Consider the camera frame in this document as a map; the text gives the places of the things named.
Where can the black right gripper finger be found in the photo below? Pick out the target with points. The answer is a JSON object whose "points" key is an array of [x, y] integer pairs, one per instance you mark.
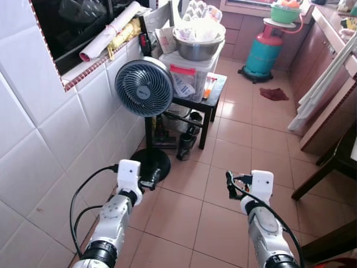
{"points": [[229, 184]]}

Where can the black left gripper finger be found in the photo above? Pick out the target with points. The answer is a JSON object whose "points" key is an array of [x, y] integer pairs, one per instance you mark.
{"points": [[155, 183], [157, 174]]}

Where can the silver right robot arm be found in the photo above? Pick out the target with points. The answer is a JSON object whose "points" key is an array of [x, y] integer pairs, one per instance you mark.
{"points": [[265, 229]]}

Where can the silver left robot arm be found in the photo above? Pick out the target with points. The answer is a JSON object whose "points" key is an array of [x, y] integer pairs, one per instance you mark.
{"points": [[114, 218]]}

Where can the black side table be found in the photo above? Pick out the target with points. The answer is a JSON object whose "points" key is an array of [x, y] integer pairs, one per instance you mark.
{"points": [[215, 103]]}

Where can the grey standing fan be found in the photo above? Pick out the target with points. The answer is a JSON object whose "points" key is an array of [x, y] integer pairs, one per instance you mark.
{"points": [[144, 86]]}

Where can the dark wooden table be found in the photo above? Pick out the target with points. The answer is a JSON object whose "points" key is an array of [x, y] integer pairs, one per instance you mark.
{"points": [[334, 162]]}

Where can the dark red floor cloth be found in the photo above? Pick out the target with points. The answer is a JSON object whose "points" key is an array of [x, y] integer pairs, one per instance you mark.
{"points": [[274, 94]]}

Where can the clear plastic storage box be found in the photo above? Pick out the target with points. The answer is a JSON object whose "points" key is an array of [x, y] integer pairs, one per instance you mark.
{"points": [[189, 78]]}

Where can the dark wooden bench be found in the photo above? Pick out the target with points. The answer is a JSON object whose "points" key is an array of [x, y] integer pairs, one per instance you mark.
{"points": [[332, 241]]}

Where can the brown kitchen cabinet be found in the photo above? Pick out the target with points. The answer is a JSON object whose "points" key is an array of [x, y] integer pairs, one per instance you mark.
{"points": [[329, 120]]}

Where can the white hanging cloth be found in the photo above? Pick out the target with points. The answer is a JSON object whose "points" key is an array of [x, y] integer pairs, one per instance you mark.
{"points": [[318, 92]]}

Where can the red plastic object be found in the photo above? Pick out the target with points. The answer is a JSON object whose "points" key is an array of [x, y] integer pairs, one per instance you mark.
{"points": [[340, 263]]}

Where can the teal gas cylinder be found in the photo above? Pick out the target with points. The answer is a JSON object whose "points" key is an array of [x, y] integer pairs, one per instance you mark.
{"points": [[263, 56]]}

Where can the steel mixing bowl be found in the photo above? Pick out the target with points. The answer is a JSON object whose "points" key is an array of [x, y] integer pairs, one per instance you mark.
{"points": [[198, 49]]}

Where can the yellow rolled bundle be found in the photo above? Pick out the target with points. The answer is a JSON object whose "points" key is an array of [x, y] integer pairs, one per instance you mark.
{"points": [[125, 34]]}

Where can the white rolled paper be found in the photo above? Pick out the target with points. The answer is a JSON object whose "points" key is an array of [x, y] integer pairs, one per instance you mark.
{"points": [[109, 33]]}

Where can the white plastic bags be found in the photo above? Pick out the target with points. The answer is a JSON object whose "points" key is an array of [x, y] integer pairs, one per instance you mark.
{"points": [[198, 28]]}

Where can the green plastic basin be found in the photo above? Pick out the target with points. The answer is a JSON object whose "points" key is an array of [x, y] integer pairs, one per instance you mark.
{"points": [[285, 15]]}

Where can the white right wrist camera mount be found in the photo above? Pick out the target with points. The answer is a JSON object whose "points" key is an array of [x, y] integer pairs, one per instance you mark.
{"points": [[263, 184]]}

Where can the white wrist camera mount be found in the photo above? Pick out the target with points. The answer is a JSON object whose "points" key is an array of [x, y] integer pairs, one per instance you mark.
{"points": [[129, 173], [263, 184]]}

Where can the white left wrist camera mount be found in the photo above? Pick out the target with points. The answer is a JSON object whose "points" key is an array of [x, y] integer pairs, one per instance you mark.
{"points": [[129, 173]]}

